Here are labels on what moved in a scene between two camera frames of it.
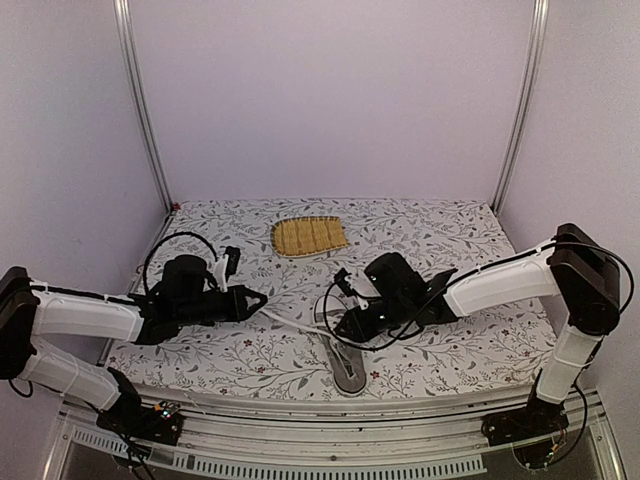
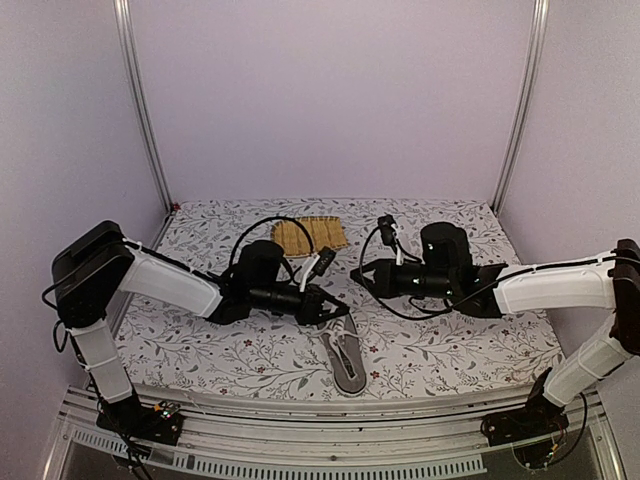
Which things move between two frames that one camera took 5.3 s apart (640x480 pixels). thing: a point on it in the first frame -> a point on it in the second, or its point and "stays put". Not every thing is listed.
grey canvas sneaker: x=346 y=358 stays put
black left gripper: x=238 y=294 -> x=312 y=299
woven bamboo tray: x=306 y=235 stays put
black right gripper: x=360 y=332 -> x=382 y=290
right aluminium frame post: x=538 y=33 stays put
